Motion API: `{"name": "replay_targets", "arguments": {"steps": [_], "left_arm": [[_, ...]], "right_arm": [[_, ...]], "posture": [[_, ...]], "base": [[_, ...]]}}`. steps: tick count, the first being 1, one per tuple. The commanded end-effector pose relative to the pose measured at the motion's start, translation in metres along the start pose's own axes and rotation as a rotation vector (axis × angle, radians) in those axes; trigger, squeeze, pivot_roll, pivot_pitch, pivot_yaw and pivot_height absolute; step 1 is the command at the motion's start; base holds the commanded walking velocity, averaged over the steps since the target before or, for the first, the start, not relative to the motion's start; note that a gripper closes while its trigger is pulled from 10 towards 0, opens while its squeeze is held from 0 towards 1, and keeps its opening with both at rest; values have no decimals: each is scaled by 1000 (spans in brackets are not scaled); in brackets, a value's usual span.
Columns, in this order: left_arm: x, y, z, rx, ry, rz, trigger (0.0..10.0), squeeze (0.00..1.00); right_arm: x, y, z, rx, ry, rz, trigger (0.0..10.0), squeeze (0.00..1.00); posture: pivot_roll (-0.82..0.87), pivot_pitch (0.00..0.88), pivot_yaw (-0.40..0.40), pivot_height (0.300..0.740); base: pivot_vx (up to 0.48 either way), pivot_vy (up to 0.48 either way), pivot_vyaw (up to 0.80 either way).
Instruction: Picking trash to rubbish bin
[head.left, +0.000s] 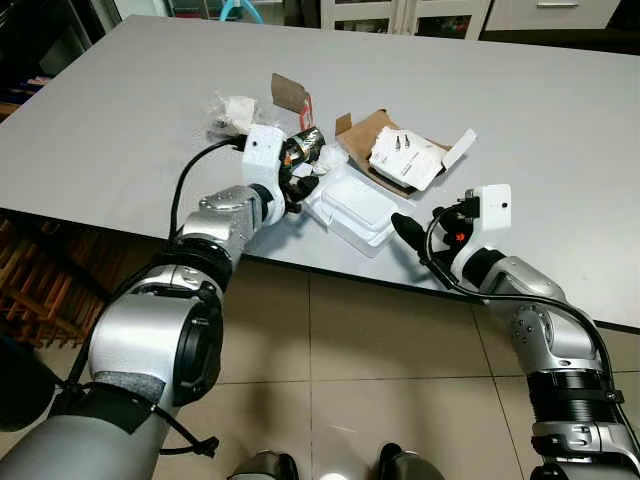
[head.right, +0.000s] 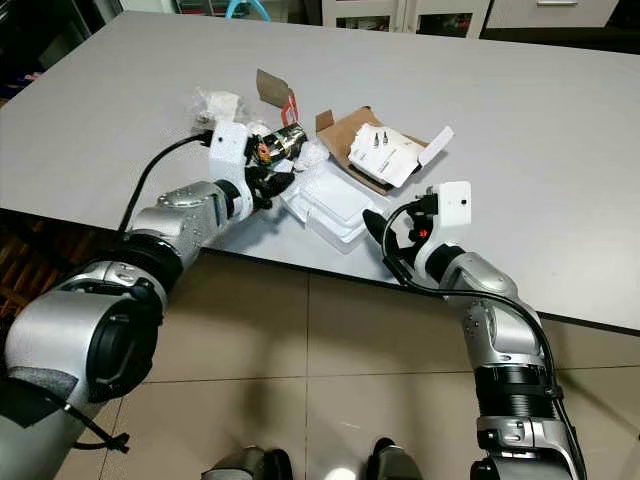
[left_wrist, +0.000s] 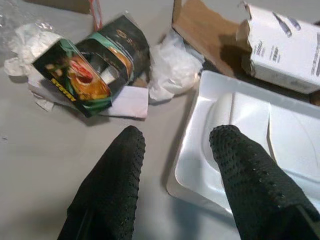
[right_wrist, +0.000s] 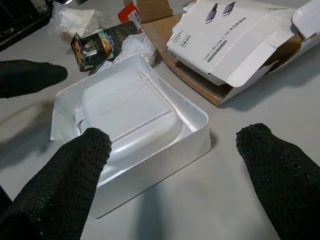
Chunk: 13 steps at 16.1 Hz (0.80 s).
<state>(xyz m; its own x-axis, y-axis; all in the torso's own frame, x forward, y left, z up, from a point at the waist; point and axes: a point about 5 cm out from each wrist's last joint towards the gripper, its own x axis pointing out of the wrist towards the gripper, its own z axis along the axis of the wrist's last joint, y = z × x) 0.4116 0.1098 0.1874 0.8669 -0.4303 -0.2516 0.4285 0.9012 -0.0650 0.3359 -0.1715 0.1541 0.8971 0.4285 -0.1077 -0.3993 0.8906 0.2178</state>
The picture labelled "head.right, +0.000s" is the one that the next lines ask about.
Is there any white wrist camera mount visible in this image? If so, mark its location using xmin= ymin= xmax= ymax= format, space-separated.
xmin=408 ymin=180 xmax=473 ymax=273
xmin=209 ymin=121 xmax=253 ymax=206

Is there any white foam tray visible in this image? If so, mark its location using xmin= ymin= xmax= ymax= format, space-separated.
xmin=285 ymin=165 xmax=391 ymax=256

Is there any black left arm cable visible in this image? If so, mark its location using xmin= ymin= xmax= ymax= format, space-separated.
xmin=117 ymin=130 xmax=213 ymax=236

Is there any crushed shiny drink can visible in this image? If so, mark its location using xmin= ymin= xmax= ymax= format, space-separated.
xmin=257 ymin=122 xmax=309 ymax=166

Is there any white drawer cabinet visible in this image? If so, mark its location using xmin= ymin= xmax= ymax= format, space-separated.
xmin=320 ymin=0 xmax=640 ymax=41

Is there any wooden slatted rack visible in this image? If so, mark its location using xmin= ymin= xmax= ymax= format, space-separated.
xmin=0 ymin=235 xmax=51 ymax=321

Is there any crumpled white tissue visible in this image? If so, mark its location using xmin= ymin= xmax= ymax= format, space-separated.
xmin=192 ymin=88 xmax=243 ymax=131

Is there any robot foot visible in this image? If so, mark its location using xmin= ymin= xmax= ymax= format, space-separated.
xmin=202 ymin=446 xmax=281 ymax=480
xmin=365 ymin=438 xmax=409 ymax=480

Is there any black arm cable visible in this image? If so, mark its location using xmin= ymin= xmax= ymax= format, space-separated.
xmin=117 ymin=130 xmax=213 ymax=236
xmin=380 ymin=195 xmax=576 ymax=431

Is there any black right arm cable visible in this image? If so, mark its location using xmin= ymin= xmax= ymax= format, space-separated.
xmin=380 ymin=195 xmax=576 ymax=431

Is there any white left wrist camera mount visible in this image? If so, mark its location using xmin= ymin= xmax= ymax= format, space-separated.
xmin=209 ymin=121 xmax=253 ymax=206

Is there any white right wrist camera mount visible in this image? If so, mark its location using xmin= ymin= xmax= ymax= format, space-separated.
xmin=408 ymin=180 xmax=473 ymax=273

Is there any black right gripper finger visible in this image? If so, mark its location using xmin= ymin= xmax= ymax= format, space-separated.
xmin=362 ymin=208 xmax=406 ymax=263

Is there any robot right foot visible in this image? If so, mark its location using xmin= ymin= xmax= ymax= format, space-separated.
xmin=365 ymin=438 xmax=409 ymax=480

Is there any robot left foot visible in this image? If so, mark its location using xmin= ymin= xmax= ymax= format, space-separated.
xmin=202 ymin=446 xmax=281 ymax=480

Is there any open cardboard box white insert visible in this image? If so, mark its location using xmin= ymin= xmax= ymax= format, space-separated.
xmin=315 ymin=105 xmax=456 ymax=196

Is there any blue plastic hanger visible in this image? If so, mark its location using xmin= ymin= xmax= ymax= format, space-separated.
xmin=225 ymin=0 xmax=271 ymax=23

